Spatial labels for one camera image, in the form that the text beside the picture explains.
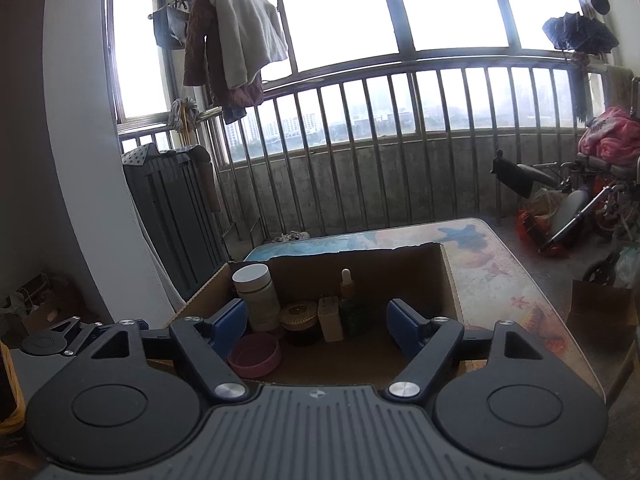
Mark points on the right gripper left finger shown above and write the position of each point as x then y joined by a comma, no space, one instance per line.
135,396

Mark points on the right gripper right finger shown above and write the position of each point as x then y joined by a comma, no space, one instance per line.
499,395

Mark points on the white lidded supplement bottle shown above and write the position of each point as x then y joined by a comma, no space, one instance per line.
254,285

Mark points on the brown cardboard box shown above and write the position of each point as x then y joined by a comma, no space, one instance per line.
419,275

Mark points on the seashell print table mat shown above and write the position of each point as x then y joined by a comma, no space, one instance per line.
490,283

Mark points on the pink round bowl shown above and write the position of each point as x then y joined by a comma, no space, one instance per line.
255,356

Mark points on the small cardboard box on floor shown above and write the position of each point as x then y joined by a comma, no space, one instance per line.
602,317

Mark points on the red plastic bag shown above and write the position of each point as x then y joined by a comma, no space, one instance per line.
530,228

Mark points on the dark jar with wooden lid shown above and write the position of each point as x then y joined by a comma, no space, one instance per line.
298,317

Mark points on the black suitcase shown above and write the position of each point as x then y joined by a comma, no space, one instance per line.
175,195

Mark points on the green dropper bottle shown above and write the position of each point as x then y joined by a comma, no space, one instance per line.
351,308

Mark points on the wheelchair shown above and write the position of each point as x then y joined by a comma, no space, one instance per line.
586,193

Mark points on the white sneakers pair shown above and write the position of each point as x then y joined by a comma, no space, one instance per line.
292,236

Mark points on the metal balcony railing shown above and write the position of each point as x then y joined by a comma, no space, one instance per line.
380,145

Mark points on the pink blanket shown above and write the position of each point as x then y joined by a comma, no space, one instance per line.
613,136

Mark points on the hanging brown and white jackets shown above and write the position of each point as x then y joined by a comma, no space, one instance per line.
228,43

